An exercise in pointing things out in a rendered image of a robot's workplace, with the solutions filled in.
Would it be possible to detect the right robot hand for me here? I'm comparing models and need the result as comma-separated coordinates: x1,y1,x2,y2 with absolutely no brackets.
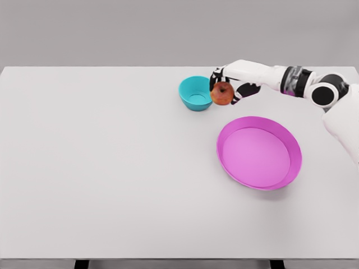
209,59,265,105

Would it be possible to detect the red apple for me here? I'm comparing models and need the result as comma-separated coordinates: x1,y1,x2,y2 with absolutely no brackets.
210,81,234,106

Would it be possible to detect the blue bowl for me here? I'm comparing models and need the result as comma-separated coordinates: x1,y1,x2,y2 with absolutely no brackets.
178,76,214,112

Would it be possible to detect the pink plate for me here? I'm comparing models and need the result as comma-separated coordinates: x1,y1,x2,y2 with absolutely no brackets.
216,116,303,192

